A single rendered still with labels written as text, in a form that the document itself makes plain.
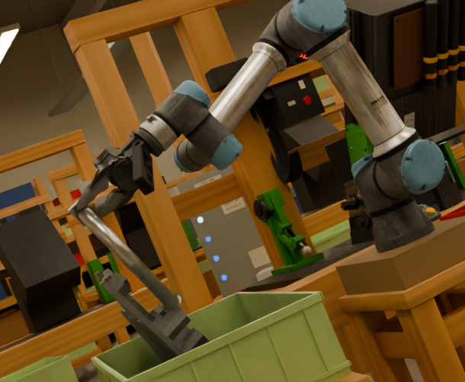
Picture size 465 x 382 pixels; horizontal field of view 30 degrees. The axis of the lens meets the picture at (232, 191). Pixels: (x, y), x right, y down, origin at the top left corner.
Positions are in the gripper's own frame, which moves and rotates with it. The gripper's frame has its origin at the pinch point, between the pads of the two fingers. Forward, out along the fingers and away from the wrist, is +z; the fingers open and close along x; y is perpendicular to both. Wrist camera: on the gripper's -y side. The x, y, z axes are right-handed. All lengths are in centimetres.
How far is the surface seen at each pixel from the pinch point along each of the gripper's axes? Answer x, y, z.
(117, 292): -8.0, -15.4, 7.8
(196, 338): -28.8, -18.0, 3.4
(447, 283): -63, -31, -45
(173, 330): -19.5, -21.7, 5.9
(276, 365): -29.7, -38.9, -2.2
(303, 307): -26.8, -36.8, -13.8
